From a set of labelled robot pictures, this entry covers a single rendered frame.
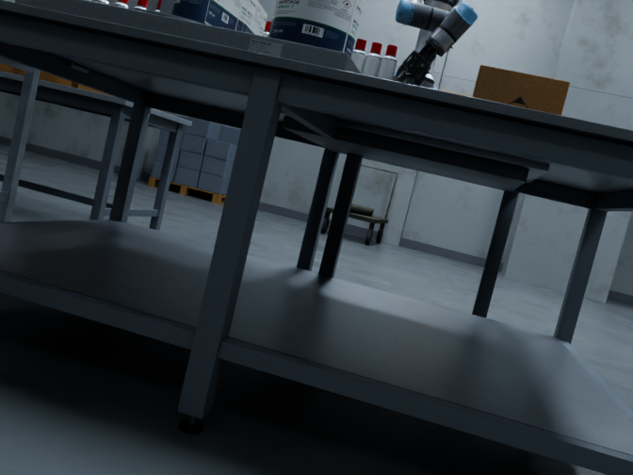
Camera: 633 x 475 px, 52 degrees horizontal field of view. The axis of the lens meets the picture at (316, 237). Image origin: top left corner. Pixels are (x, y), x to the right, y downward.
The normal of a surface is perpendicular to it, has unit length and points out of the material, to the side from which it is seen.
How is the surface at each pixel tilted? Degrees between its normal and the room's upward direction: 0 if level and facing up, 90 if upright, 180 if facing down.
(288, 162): 90
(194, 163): 90
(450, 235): 90
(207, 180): 90
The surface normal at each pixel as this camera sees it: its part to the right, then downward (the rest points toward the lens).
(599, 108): -0.23, 0.03
